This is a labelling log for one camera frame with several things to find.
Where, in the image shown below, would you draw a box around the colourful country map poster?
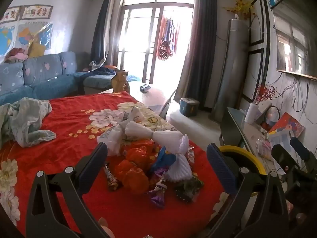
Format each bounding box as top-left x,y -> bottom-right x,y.
17,23 -> 53,49

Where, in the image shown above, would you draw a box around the dark blue clothes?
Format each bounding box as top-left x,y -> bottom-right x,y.
84,64 -> 117,77

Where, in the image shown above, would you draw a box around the pink packet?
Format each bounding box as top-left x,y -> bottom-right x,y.
256,139 -> 273,159

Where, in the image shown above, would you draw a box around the small orange plastic bag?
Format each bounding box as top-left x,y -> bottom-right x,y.
115,160 -> 149,195

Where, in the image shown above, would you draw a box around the framed cartoon poster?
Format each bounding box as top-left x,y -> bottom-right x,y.
0,6 -> 21,22
21,4 -> 54,20

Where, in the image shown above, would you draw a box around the pile of clothes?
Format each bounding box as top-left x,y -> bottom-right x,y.
4,48 -> 29,63

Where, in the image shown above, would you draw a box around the white foam fruit net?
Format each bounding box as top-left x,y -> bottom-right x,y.
165,134 -> 194,182
125,120 -> 186,154

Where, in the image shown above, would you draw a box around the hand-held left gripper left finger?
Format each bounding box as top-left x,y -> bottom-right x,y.
26,142 -> 109,238

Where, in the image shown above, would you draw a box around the colourful book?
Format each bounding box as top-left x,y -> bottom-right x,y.
268,112 -> 306,140

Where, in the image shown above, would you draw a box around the white plastic bag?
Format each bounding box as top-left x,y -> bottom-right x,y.
97,124 -> 127,155

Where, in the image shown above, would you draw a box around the paper towel roll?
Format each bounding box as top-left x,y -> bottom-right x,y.
244,103 -> 259,125

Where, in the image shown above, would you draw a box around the light green cloth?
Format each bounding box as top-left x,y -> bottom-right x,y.
0,97 -> 57,148

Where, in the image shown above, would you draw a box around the red floral blanket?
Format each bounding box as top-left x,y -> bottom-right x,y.
0,90 -> 232,238

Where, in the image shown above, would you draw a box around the purple clear candy wrapper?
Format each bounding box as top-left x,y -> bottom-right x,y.
147,176 -> 167,207

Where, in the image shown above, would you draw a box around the red berry branches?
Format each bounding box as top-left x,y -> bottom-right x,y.
254,84 -> 277,105

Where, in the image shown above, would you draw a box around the grey standing air conditioner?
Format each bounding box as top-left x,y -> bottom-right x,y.
212,17 -> 250,122

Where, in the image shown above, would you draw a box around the black wall cables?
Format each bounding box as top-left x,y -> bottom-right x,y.
277,76 -> 317,113

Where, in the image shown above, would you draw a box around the large orange plastic bag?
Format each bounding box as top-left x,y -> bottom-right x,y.
121,140 -> 162,170

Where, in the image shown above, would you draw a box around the dark blue curtain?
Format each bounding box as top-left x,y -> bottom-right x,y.
90,0 -> 112,63

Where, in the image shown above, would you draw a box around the world map poster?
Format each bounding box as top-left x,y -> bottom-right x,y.
0,26 -> 17,55

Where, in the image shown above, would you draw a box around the white yellow plastic wrapper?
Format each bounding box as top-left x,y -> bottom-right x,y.
122,105 -> 150,125

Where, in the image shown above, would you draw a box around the blue floral sofa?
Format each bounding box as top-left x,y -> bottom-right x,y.
0,52 -> 140,106

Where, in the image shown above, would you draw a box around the teal storage box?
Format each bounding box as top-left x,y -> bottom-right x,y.
179,97 -> 200,117

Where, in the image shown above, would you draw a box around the round mirror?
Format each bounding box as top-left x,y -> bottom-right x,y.
263,105 -> 281,130

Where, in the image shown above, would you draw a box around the yellow black waste bin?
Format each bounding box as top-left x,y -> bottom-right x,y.
219,145 -> 266,197

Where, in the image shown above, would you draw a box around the wall television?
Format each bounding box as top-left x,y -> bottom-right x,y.
272,0 -> 317,81

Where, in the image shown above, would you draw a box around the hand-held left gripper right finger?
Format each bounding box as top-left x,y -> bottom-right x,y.
207,142 -> 289,238

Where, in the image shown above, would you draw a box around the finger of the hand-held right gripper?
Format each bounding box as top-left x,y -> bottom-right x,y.
271,144 -> 301,176
290,136 -> 317,170

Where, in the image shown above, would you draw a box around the dark green snack wrapper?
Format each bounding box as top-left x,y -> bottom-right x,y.
173,176 -> 204,202

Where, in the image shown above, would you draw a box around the dark coffee table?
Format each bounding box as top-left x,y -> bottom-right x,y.
99,81 -> 178,120

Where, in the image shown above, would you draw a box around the yellow artificial flowers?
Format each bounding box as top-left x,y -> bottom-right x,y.
223,0 -> 256,21

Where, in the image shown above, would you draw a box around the dark television cabinet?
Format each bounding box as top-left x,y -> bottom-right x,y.
220,107 -> 280,174

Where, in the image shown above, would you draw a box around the hanging clothes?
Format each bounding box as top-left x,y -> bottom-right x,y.
157,15 -> 180,60

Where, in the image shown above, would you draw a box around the dark grey curtain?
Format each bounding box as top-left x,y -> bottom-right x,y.
176,0 -> 219,111

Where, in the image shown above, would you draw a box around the black picture frame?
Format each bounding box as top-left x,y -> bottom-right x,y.
241,48 -> 264,103

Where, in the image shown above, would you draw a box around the yellow pillow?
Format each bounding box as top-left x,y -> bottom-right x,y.
28,42 -> 46,58

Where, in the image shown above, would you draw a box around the brown snack stick wrapper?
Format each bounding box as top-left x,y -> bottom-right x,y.
104,164 -> 120,192

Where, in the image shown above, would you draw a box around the glass balcony door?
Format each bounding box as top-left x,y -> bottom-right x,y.
109,0 -> 197,86

